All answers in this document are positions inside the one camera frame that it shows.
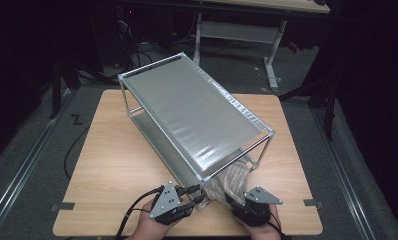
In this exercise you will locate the black metal stand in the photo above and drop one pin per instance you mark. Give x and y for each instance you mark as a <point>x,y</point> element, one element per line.
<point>56,93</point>

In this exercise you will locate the person's right hand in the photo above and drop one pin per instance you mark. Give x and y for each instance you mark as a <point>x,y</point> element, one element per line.
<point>267,233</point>

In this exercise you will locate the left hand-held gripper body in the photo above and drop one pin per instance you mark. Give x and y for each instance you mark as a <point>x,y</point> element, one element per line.
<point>167,201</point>

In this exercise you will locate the grey two-tier metal rack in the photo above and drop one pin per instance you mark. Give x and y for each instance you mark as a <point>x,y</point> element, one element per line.
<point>187,106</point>

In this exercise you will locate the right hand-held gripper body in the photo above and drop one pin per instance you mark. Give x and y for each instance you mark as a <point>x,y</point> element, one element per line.
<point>262,198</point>

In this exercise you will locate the small red object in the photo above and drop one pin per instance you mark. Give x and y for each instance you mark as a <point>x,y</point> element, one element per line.
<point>294,47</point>

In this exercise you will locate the striped beige towel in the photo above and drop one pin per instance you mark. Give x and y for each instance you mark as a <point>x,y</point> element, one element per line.
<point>230,183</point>

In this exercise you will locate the white-legged desk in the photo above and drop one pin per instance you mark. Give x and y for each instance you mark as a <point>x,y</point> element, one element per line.
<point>240,31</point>

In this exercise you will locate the person's left hand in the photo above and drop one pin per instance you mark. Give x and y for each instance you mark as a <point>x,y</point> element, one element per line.
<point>150,230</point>

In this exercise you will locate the metal floor rail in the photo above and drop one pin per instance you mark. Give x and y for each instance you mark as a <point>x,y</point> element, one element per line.
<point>342,176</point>
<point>18,176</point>

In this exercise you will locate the grey tape piece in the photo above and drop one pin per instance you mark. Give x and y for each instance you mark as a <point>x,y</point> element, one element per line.
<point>63,206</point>
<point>313,202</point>

